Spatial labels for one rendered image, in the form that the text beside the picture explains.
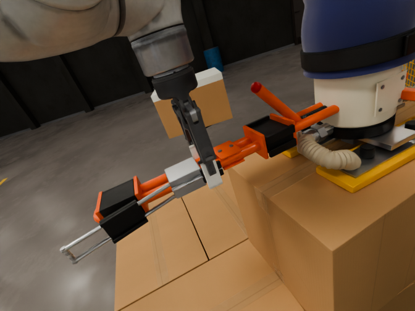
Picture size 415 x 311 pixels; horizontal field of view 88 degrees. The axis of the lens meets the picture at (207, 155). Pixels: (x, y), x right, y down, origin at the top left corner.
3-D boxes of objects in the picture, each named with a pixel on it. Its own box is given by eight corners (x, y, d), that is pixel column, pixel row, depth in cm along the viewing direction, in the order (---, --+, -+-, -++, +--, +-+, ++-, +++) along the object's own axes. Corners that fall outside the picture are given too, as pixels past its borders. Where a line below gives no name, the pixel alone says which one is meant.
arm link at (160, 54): (178, 28, 39) (189, 63, 41) (129, 45, 37) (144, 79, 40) (191, 20, 31) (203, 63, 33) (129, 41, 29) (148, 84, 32)
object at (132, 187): (146, 192, 49) (136, 174, 47) (149, 211, 43) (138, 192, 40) (110, 208, 48) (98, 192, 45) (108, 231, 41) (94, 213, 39)
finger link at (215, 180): (212, 153, 41) (213, 155, 41) (222, 181, 45) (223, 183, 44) (198, 160, 41) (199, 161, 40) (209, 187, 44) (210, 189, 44)
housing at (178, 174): (198, 171, 51) (192, 155, 48) (207, 186, 45) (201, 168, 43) (170, 184, 49) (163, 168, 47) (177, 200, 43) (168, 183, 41)
